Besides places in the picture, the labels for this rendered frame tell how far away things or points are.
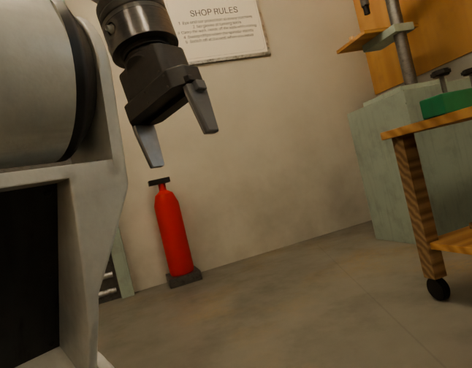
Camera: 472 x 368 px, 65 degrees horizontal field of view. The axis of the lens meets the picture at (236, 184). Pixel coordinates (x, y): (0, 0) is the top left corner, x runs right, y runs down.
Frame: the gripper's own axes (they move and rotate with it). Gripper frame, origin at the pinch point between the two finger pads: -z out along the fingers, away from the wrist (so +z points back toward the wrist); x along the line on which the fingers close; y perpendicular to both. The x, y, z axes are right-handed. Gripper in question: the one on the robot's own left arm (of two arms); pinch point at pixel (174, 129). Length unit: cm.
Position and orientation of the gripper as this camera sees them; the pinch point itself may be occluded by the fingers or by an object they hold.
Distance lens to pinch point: 47.7
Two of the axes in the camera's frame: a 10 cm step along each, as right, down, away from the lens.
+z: -3.5, -9.3, 1.1
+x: 7.2, -3.4, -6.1
